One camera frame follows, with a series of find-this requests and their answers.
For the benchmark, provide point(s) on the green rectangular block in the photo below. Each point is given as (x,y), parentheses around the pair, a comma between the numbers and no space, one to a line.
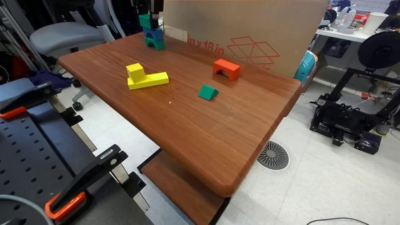
(147,22)

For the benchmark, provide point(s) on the blue arch block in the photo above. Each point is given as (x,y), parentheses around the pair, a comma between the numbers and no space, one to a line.
(154,34)

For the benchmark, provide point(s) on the green arch block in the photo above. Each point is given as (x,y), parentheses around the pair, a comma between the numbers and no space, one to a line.
(161,46)

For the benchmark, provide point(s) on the yellow L-shaped block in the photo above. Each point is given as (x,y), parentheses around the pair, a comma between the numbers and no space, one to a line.
(146,81)

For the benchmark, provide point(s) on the orange arch block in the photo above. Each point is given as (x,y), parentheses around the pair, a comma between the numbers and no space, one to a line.
(227,66)

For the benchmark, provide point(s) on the green wedge block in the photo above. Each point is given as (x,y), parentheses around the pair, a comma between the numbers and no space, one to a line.
(207,93)

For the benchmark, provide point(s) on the grey office chair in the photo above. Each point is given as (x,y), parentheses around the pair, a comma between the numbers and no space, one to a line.
(63,38)

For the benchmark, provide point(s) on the large printed cardboard box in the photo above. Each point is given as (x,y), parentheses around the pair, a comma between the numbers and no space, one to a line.
(251,21)

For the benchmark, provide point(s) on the dark blue cloth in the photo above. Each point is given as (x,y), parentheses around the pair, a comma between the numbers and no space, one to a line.
(51,79)

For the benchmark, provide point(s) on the grey tripod legs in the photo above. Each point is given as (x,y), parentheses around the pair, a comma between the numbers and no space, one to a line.
(23,39)

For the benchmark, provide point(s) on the teal plastic object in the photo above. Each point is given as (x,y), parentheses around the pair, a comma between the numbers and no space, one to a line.
(307,67)

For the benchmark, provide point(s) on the wooden table lower shelf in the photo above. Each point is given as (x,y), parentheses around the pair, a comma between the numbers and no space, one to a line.
(179,188)

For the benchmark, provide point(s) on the round metal floor drain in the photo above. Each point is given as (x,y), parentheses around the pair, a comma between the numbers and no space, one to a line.
(273,156)

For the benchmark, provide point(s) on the clear plastic bottle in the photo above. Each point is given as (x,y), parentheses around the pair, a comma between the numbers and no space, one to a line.
(346,19)

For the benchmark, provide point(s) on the white background table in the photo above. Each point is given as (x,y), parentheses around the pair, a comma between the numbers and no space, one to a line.
(346,36)

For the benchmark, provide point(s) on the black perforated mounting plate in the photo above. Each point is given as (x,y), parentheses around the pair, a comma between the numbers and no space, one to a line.
(26,163)

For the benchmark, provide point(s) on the small red box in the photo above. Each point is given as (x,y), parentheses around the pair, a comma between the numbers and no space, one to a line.
(362,19)

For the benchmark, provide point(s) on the black 3D printer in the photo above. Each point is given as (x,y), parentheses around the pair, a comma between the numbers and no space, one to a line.
(338,119)

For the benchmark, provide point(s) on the black filament spool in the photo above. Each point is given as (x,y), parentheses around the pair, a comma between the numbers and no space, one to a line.
(381,51)

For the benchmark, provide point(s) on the small black box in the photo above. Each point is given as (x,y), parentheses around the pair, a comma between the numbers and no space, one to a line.
(368,143)

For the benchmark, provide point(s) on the black metal bracket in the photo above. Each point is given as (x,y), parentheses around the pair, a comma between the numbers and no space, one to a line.
(72,117)
(134,186)

